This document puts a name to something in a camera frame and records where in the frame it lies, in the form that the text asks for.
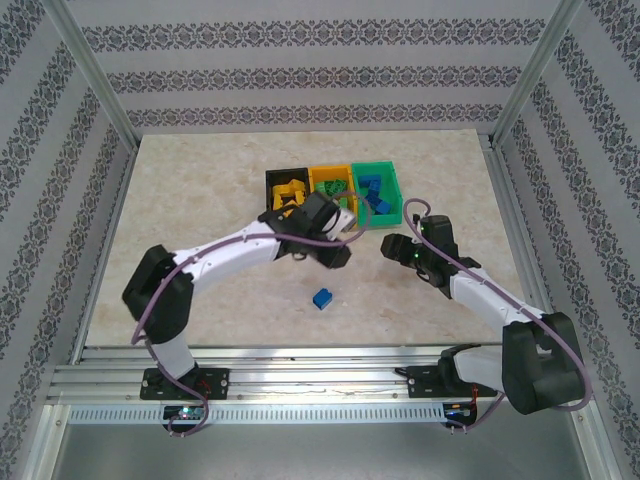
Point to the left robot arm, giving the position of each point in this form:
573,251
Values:
235,247

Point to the green plastic bin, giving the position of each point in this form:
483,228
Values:
385,220

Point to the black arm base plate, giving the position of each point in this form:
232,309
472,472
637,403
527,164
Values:
425,382
215,382

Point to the yellow lego brick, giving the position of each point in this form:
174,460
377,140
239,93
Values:
279,192
296,200
296,185

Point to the black plastic bin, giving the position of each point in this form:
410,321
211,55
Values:
285,174

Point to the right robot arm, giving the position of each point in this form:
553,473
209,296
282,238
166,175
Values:
480,295

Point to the aluminium frame post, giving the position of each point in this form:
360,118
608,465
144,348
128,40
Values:
90,65
535,70

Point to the aluminium side rail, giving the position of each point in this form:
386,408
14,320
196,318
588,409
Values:
107,240
520,240

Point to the yellow plastic bin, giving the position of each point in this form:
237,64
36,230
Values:
327,172

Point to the small circuit board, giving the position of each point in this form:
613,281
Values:
185,412
457,411

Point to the aluminium rail beam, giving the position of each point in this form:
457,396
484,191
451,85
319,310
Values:
320,380

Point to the green lego brick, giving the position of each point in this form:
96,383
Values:
344,202
322,189
339,184

